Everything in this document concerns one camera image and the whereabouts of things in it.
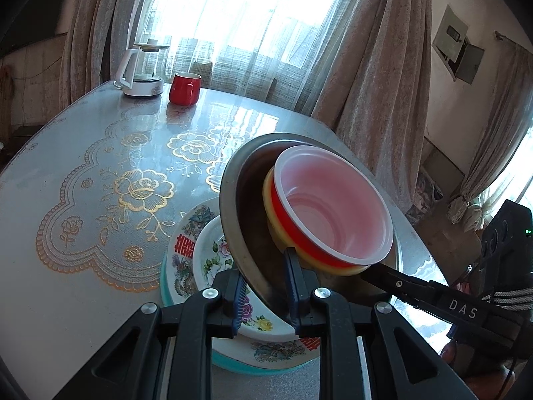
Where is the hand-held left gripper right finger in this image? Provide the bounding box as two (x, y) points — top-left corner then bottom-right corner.
(283, 249), (479, 400)

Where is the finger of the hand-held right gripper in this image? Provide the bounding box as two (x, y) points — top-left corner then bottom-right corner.
(360, 264), (438, 301)

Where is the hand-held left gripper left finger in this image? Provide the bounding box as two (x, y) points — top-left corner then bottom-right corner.
(54, 272), (248, 400)

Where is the small white floral dish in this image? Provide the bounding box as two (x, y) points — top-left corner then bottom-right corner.
(194, 215), (306, 340)

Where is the teal plastic plate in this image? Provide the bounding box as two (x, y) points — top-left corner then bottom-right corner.
(159, 254), (321, 374)

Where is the large white floral plate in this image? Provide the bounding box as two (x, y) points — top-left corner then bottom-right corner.
(166, 200), (321, 369)

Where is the stainless steel bowl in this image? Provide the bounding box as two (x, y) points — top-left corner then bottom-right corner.
(219, 133), (402, 330)

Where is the yellow plastic bowl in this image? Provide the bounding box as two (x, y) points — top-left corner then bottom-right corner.
(263, 166), (372, 278)

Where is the red plastic bowl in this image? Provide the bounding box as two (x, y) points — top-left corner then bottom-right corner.
(270, 146), (394, 269)

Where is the person's right forearm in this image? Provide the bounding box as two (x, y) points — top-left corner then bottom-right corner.
(477, 287), (526, 312)

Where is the person's right hand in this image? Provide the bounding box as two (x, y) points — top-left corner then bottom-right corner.
(440, 339), (461, 366)

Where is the floral cushion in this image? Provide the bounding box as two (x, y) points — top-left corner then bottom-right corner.
(406, 170), (445, 226)

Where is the gold floral lace table mat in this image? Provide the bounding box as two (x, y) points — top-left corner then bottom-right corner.
(35, 108), (259, 296)

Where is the pink side window curtain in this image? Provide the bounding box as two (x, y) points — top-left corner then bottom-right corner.
(450, 33), (533, 234)

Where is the red mug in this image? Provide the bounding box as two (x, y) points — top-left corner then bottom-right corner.
(169, 72), (203, 106)

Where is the wooden chair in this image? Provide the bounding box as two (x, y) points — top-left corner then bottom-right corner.
(189, 62), (213, 88)

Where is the white glass kettle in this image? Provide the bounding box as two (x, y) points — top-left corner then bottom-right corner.
(115, 39), (171, 98)

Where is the white sheer curtain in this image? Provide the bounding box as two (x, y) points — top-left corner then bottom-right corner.
(142, 0), (375, 113)

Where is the wall electrical box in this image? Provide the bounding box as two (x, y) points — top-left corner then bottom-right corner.
(432, 5), (486, 84)

